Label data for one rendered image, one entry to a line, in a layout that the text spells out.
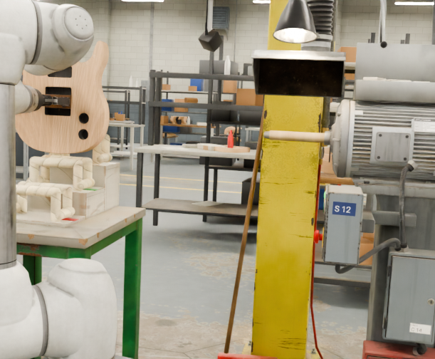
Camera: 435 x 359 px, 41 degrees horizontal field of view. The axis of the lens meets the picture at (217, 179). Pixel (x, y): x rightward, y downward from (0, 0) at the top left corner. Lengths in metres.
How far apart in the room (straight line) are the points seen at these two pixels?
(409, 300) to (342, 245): 0.32
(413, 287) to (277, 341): 1.34
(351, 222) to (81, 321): 0.76
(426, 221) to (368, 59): 0.57
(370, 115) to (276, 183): 1.09
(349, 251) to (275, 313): 1.41
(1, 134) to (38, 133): 0.94
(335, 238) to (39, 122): 1.12
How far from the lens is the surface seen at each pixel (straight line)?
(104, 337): 1.37
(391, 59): 2.06
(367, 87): 1.90
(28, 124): 2.21
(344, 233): 1.65
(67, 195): 2.04
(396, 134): 1.84
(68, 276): 1.33
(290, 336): 3.06
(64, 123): 2.14
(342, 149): 1.85
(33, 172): 2.18
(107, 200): 2.25
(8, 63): 1.25
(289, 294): 2.99
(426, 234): 1.93
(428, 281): 1.86
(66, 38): 1.27
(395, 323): 1.89
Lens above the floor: 1.34
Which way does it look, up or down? 7 degrees down
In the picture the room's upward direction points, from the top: 3 degrees clockwise
